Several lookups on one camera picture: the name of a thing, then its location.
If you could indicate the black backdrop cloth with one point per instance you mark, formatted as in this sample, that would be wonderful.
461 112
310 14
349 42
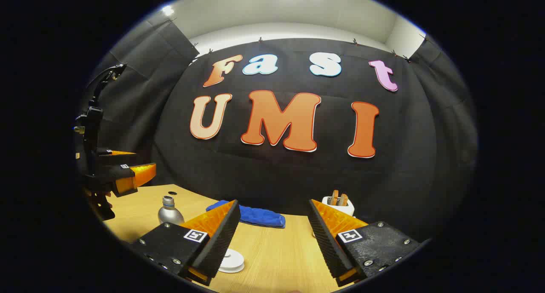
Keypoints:
298 178

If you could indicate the dark grey curtain panel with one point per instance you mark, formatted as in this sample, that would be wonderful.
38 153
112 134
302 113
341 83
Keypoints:
136 105

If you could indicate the brown bread slice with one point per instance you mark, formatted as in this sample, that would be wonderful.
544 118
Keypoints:
334 197
343 200

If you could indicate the white saucer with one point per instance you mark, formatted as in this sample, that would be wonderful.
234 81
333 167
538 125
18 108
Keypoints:
232 270

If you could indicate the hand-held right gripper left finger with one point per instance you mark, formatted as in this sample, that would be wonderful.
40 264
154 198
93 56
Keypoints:
221 242

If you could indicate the blue towel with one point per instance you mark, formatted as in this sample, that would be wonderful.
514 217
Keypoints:
259 216

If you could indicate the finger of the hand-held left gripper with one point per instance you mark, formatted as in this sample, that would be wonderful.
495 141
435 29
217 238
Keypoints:
119 158
127 178

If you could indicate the silver water bottle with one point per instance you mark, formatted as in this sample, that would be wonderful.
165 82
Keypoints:
169 214

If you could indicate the white toaster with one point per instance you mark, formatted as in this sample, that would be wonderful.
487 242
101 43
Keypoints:
342 208

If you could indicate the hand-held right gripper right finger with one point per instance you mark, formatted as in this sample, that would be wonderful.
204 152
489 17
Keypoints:
325 242

